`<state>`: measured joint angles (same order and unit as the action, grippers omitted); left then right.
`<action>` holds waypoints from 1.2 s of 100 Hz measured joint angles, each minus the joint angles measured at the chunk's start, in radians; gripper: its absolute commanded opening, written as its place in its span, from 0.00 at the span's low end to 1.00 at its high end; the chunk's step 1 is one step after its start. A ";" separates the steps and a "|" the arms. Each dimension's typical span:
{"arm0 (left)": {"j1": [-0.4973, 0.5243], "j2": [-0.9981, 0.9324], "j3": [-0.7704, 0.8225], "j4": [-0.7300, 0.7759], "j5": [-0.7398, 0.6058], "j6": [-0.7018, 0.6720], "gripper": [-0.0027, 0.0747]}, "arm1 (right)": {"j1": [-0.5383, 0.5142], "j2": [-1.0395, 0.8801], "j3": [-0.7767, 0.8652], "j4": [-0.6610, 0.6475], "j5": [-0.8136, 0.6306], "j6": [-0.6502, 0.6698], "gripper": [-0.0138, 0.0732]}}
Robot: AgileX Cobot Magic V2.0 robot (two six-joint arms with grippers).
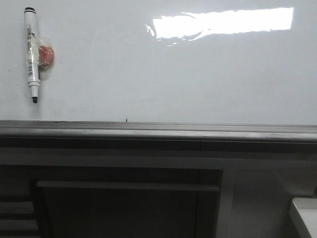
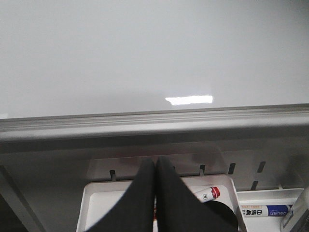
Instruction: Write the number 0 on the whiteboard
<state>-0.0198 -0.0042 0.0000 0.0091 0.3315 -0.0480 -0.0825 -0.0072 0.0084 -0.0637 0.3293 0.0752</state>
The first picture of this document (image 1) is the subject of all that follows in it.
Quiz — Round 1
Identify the red round magnet with tape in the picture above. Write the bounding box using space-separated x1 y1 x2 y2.
37 39 54 70

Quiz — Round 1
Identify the white whiteboard marker pen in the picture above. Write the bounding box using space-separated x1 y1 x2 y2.
24 7 41 104

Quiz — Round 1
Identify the white glossy whiteboard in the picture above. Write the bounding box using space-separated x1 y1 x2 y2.
0 0 317 125

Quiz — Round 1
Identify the white table corner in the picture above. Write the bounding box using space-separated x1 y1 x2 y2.
289 197 317 238

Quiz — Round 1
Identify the dark cabinet with rail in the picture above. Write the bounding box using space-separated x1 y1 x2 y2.
0 166 222 238

